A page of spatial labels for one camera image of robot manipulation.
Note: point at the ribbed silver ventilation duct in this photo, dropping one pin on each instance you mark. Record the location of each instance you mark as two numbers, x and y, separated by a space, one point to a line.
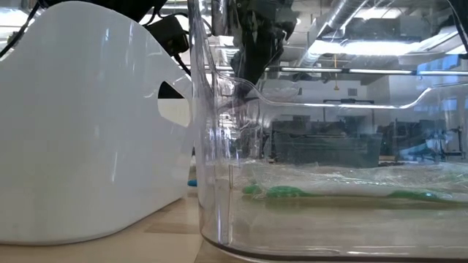
340 18

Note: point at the blue toothbrush in wrapper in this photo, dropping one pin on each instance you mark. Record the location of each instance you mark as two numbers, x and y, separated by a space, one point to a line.
192 183

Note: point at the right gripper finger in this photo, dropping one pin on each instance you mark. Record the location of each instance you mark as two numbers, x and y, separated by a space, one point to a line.
245 91

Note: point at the dark equipment shelf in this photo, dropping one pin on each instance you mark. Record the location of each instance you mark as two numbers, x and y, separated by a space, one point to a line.
311 126

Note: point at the blue robot workstation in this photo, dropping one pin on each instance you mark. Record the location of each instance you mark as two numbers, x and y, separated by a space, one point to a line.
420 146

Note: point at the silver overhead rail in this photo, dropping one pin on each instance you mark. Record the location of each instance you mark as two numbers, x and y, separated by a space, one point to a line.
365 71

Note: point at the clear plastic bin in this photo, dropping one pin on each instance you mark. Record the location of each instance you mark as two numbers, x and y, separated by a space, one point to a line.
329 233

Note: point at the white plastic bin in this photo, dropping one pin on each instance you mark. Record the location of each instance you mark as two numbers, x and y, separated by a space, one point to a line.
73 146

